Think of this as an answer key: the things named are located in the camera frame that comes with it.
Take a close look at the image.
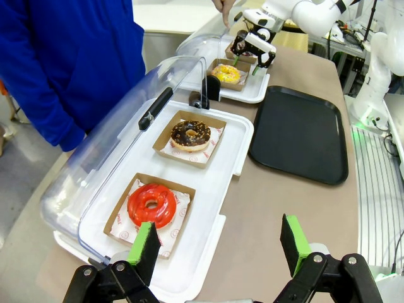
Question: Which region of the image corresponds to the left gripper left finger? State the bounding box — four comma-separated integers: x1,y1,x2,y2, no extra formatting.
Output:
62,222,165,303

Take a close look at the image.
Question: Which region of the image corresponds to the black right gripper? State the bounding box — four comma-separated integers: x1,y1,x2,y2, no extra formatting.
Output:
230,18,283,77

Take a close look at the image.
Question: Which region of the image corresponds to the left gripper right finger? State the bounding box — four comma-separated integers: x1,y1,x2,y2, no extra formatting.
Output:
274,213,384,303

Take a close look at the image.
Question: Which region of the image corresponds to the clear plastic dome lid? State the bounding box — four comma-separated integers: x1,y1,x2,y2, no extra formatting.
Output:
175,8,246,83
40,55,211,266

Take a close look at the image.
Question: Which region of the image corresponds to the person's right forearm blue sleeve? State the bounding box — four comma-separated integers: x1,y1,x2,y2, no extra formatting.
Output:
18,72,88,153

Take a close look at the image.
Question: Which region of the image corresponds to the brown cardboard food tray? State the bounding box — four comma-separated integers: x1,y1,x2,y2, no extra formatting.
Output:
224,42,259,64
152,109,227,169
206,58,252,92
103,172,196,260

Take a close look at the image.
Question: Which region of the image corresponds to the yellow sprinkled donut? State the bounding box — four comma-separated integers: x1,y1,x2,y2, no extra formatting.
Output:
211,64,242,85

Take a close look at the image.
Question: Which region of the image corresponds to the white plastic display tray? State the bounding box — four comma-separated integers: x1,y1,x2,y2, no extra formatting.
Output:
53,97,255,303
189,56,271,104

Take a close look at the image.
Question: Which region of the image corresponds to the red glazed donut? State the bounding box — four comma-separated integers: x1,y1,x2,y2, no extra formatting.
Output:
127,183,177,230

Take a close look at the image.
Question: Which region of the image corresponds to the black plastic serving tray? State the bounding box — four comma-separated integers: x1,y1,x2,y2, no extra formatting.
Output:
248,85,350,186

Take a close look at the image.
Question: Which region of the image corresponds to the chocolate donut with nuts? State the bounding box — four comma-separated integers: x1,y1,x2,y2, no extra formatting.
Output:
170,119,211,153

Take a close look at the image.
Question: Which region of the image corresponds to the person's left hand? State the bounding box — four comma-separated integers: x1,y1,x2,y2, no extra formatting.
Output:
211,0,237,29

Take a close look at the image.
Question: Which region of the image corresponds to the white printed paper liner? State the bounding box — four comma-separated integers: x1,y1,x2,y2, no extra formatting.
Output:
160,124,225,163
110,178,192,258
220,71,249,88

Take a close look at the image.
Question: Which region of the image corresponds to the brown cardboard box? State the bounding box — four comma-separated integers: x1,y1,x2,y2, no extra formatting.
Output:
274,30,309,58

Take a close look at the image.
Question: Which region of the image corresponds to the large white table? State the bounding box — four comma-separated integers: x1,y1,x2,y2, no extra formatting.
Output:
141,0,228,34

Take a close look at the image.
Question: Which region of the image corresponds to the thin black stand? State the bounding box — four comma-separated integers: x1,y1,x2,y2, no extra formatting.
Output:
362,0,379,42

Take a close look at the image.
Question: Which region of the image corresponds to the person in blue hoodie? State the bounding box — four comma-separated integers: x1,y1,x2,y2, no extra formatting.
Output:
0,0,146,153

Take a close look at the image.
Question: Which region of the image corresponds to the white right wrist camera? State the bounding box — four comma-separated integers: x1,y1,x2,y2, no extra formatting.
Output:
245,31,276,54

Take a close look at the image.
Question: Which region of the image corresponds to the grooved aluminium base plate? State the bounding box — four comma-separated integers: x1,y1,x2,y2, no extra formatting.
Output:
350,124,404,278

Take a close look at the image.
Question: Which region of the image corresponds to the tangle of black cables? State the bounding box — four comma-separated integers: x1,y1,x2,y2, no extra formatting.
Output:
328,18,379,51

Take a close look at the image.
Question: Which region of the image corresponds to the black cable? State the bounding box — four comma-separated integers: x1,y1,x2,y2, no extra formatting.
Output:
383,132,399,157
390,217,404,275

